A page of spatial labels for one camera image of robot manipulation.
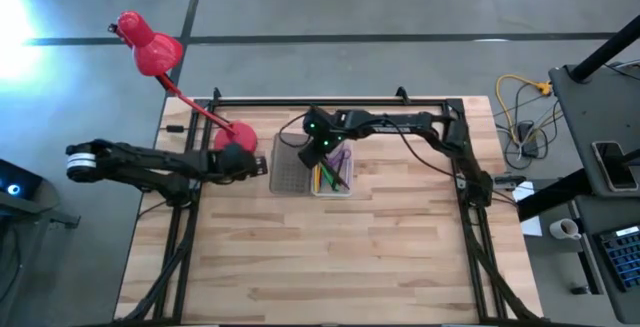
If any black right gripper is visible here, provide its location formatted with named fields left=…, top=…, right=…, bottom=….
left=297, top=107, right=354, bottom=170

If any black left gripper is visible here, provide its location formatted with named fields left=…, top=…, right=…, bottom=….
left=227, top=142, right=269, bottom=180

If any green marker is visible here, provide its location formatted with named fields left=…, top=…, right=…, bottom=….
left=321, top=163, right=338, bottom=192

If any black marker pen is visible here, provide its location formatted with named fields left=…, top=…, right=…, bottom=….
left=327, top=159, right=351, bottom=190

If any grey translucent box lid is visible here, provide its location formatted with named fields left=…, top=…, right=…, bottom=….
left=269, top=132, right=315, bottom=196

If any black box beside table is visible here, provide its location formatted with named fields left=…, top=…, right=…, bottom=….
left=491, top=175, right=527, bottom=191

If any red desk lamp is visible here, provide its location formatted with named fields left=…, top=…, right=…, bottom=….
left=107, top=10, right=259, bottom=154

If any white paper sheet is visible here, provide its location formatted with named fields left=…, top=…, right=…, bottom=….
left=511, top=180, right=544, bottom=238

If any dark stand with bar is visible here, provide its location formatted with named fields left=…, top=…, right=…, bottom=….
left=0, top=190, right=81, bottom=231

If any black metal beam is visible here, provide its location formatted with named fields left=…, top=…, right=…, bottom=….
left=516, top=166, right=601, bottom=223

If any black device with blue light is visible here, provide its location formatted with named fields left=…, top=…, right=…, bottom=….
left=0, top=158, right=44, bottom=201

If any white mug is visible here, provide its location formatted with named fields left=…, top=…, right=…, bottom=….
left=548, top=217, right=583, bottom=241

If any grey side desk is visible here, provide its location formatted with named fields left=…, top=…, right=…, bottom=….
left=548, top=61, right=640, bottom=326

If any black smartphone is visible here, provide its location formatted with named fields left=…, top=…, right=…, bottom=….
left=591, top=139, right=639, bottom=192

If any black slanted pole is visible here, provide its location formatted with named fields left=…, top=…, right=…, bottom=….
left=569, top=14, right=640, bottom=83

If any backlit keyboard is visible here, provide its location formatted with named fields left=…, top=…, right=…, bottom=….
left=596, top=225, right=640, bottom=291

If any black metal table frame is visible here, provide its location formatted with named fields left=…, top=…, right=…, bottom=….
left=119, top=86, right=546, bottom=326

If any yellow cable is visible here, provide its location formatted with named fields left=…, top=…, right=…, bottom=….
left=494, top=73, right=554, bottom=129

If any black power adapter with cables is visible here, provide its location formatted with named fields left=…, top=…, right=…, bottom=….
left=499, top=84, right=564, bottom=171

